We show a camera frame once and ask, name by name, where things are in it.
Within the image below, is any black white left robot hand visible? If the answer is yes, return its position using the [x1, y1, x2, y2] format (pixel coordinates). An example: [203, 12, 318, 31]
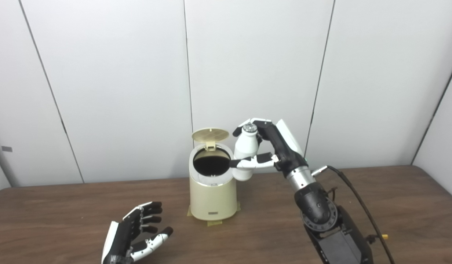
[101, 201, 174, 264]

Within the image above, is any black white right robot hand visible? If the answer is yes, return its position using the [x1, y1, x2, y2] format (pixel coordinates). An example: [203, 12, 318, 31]
[230, 118, 309, 173]

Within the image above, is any small white plastic bottle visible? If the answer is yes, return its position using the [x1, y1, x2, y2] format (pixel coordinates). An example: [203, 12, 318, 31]
[232, 123, 260, 182]

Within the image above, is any round cream bin lid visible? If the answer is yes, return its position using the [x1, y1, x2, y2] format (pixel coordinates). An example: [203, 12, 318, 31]
[192, 128, 230, 151]

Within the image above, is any cream-colored bin body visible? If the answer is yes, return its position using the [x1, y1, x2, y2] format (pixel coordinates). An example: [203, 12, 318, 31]
[189, 143, 238, 221]

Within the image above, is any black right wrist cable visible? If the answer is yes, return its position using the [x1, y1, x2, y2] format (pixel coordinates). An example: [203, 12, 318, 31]
[311, 165, 395, 264]

